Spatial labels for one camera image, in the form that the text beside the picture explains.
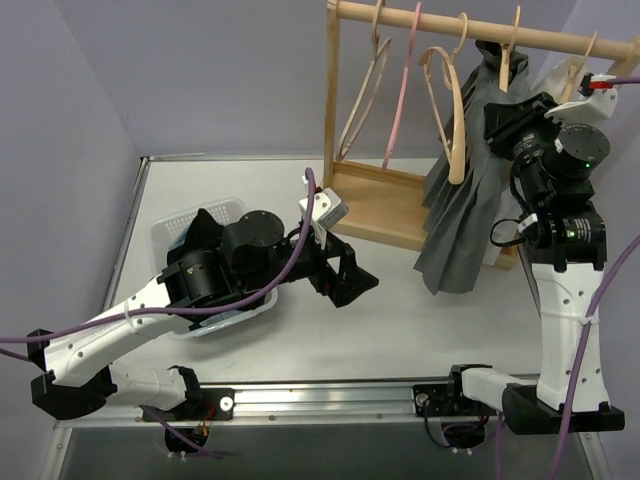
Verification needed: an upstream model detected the wooden hanger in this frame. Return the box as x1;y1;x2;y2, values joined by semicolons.
417;12;471;186
498;1;522;93
560;31;598;104

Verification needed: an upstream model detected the pink plastic hanger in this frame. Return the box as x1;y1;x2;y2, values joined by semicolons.
381;2;422;171

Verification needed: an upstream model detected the black garment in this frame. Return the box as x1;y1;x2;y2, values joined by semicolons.
183;208;224;251

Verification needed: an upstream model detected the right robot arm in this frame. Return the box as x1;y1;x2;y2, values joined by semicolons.
443;93;625;435

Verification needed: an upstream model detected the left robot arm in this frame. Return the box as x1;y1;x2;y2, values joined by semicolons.
27;209;379;420

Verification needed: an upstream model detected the grey garment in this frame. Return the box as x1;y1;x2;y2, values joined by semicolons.
414;40;531;295

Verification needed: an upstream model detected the white shirt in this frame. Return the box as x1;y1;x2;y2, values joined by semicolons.
483;56;586;266

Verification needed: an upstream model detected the wooden clothes rack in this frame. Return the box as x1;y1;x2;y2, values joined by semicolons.
322;1;639;251

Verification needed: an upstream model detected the white plastic basket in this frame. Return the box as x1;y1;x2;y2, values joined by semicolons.
147;197;248;308

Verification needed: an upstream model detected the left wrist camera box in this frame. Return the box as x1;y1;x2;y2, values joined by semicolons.
298;188;349;231

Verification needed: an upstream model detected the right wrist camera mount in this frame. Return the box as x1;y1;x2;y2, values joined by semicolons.
544;73;618;125

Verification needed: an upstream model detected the aluminium mounting rail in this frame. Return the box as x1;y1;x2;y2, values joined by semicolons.
54;379;492;429

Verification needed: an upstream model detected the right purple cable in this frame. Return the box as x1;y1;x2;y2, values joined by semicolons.
494;74;640;480

